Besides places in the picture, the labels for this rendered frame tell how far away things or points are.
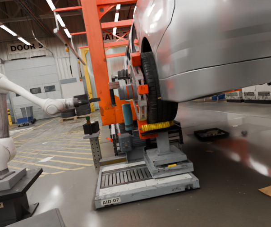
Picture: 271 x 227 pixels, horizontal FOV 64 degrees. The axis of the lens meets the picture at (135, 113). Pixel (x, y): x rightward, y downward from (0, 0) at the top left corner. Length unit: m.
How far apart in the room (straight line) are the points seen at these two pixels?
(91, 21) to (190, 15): 1.58
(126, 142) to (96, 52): 1.02
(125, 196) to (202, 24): 1.30
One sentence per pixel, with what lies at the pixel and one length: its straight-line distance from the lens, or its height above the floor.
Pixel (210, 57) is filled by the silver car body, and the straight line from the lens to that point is 1.13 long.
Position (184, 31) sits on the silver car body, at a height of 1.10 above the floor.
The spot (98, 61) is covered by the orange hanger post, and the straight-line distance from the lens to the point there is 2.46.
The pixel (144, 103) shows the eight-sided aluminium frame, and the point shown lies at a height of 0.74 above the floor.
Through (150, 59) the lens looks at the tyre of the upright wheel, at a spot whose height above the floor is 1.08.
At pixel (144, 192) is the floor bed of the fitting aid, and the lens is 1.79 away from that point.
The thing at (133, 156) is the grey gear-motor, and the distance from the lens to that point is 2.49.
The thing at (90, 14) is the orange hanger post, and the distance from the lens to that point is 2.59.
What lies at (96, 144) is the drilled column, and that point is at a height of 0.29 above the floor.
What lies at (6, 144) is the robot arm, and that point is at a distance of 2.10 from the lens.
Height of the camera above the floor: 0.84
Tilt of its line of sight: 6 degrees down
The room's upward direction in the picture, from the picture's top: 9 degrees counter-clockwise
